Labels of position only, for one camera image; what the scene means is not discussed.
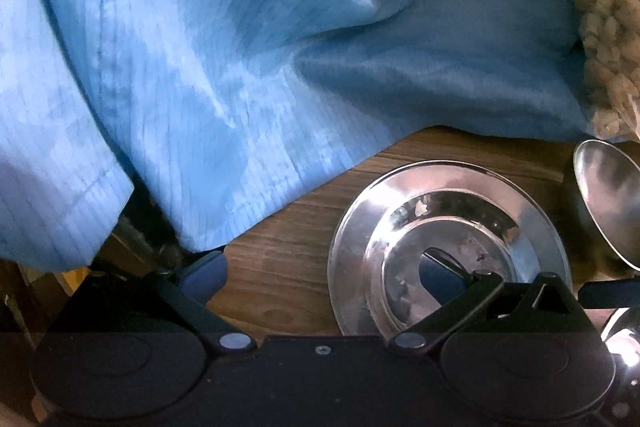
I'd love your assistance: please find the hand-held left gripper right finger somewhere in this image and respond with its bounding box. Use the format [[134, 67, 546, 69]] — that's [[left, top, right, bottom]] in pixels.
[[389, 248, 592, 356]]

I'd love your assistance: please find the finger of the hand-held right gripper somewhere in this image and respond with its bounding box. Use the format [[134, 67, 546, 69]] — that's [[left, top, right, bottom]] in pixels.
[[577, 278, 640, 309]]

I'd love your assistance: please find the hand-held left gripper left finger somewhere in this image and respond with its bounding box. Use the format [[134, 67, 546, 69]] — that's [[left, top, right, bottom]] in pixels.
[[75, 251, 254, 355]]

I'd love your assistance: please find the stainless steel plate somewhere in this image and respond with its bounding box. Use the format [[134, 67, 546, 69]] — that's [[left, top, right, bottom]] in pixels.
[[327, 161, 573, 340]]

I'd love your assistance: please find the stainless steel bowl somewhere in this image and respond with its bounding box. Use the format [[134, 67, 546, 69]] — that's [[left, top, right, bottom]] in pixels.
[[562, 139, 640, 272], [597, 307, 640, 427]]

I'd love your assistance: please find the blue striped cloth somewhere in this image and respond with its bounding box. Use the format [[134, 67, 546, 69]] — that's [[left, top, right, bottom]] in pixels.
[[0, 0, 640, 273]]

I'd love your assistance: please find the clear bag of puffed snacks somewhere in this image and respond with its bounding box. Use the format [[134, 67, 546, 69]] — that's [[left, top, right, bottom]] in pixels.
[[567, 0, 640, 142]]

